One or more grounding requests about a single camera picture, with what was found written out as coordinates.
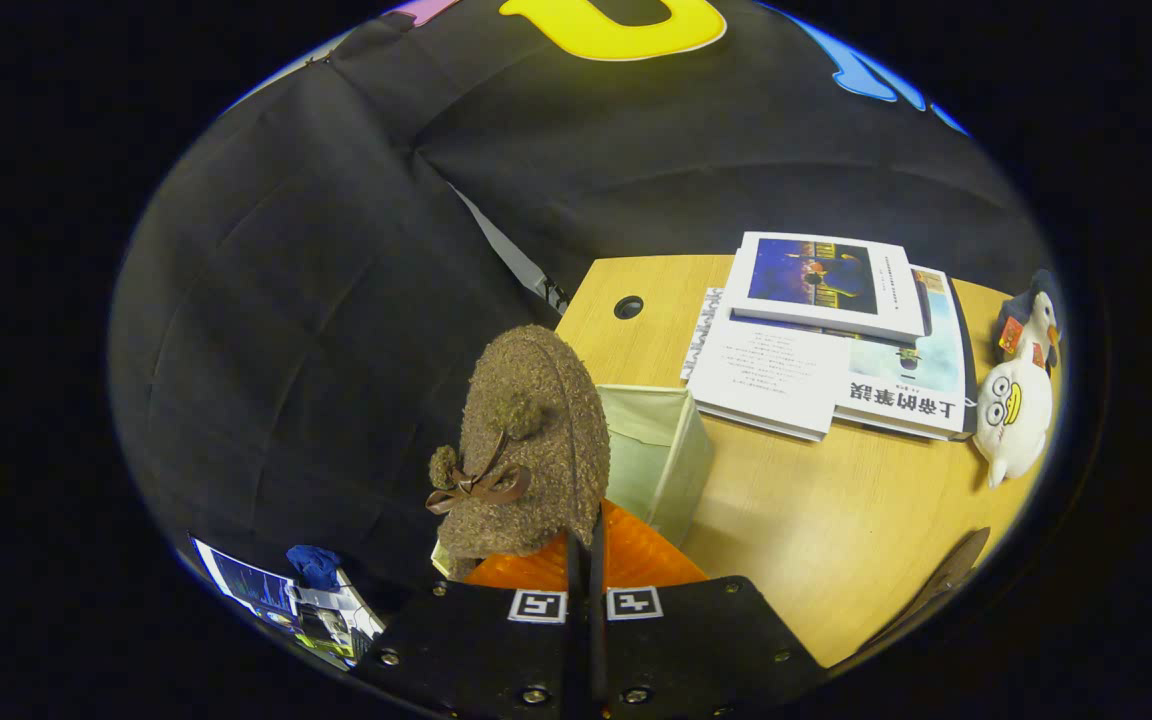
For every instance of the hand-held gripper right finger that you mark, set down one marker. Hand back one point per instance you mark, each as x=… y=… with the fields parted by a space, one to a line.
x=696 y=650

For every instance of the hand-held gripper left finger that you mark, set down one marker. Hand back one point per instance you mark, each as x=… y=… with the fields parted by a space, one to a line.
x=476 y=650

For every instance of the pale green storage box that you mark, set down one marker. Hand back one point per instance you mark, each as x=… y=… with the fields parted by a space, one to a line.
x=656 y=460

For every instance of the blue cloth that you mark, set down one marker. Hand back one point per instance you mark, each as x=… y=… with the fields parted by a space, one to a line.
x=314 y=565

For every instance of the printed paper sheet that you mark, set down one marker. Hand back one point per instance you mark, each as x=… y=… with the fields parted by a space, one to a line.
x=246 y=585

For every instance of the white text cover book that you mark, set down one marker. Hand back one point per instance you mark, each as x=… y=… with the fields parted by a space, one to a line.
x=766 y=370

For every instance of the white duck plush toy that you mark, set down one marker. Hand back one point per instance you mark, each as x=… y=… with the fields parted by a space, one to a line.
x=1011 y=430

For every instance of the blue picture cover book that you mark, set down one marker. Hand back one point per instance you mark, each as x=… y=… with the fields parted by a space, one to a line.
x=816 y=275

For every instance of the black backdrop cloth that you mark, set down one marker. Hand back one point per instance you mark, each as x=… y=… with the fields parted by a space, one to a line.
x=336 y=250

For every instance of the penguin plush toy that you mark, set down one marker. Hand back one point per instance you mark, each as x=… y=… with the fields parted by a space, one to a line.
x=1036 y=320

